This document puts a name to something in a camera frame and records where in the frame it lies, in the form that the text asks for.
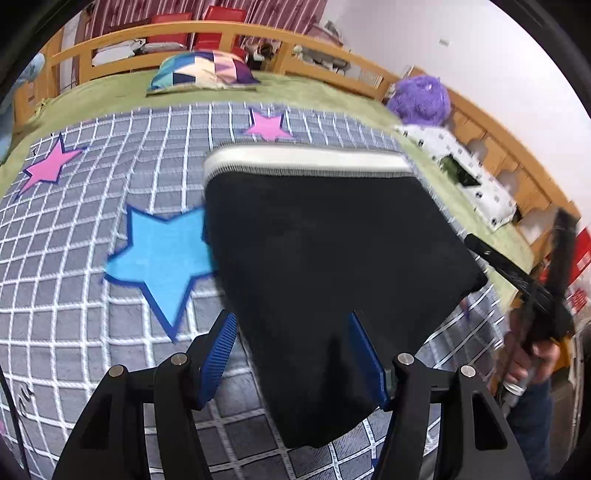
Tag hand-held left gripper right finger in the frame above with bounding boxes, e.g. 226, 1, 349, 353
348, 312, 532, 480

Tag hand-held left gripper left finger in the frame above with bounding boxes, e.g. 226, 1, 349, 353
52, 310, 237, 480

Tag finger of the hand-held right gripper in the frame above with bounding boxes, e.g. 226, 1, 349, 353
550, 209, 579, 297
464, 233, 555, 305

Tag black pants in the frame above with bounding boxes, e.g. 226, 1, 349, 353
202, 144, 489, 449

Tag person's right hand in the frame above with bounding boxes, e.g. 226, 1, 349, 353
503, 330, 562, 385

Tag red box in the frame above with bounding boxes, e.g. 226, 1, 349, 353
567, 230, 591, 315

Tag white floral pillow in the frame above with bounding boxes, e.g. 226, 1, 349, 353
394, 124, 518, 232

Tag person's jeans leg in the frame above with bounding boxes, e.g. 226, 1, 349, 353
505, 378, 555, 480

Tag dark green patterned cloth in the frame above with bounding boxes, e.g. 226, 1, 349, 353
438, 154, 481, 188

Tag checked blanket with stars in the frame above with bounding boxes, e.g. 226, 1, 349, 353
0, 102, 513, 480

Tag purple plush toy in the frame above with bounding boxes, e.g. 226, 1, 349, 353
387, 76, 451, 126

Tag green bed blanket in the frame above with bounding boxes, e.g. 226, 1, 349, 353
0, 69, 546, 315

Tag pile of papers and boxes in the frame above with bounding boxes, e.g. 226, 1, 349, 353
245, 21, 352, 75

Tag colourful geometric pillow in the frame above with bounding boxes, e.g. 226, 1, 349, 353
147, 50, 262, 95

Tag red chair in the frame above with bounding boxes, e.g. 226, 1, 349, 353
150, 13, 192, 38
194, 4, 243, 51

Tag blue plush elephant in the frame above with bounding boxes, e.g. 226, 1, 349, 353
0, 52, 47, 162

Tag striped maroon curtain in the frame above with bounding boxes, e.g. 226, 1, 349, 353
90, 0, 328, 35

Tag wooden bed frame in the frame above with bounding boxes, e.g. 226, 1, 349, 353
11, 21, 591, 278

